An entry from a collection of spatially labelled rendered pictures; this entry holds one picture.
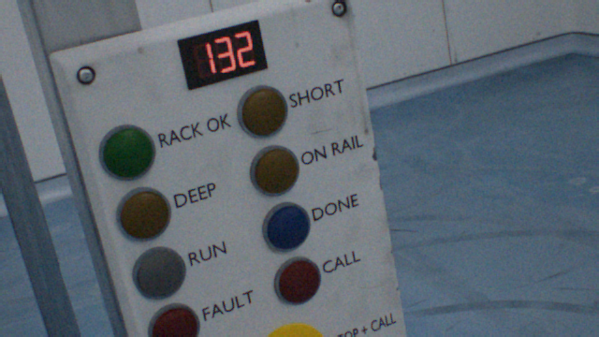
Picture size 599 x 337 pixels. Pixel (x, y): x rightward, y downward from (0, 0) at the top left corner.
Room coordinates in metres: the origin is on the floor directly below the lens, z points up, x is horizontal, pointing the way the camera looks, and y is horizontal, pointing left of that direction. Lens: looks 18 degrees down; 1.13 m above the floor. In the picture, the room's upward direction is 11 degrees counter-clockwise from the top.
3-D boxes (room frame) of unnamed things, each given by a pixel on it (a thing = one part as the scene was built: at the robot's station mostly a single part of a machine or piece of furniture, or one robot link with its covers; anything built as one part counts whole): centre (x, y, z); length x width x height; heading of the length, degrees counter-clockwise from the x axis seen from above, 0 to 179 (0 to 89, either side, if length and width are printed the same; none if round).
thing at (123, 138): (0.44, 0.09, 1.01); 0.03 x 0.01 x 0.03; 112
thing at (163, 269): (0.44, 0.09, 0.94); 0.03 x 0.01 x 0.03; 112
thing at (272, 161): (0.47, 0.01, 0.98); 0.03 x 0.01 x 0.03; 112
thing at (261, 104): (0.47, 0.01, 1.01); 0.03 x 0.01 x 0.03; 112
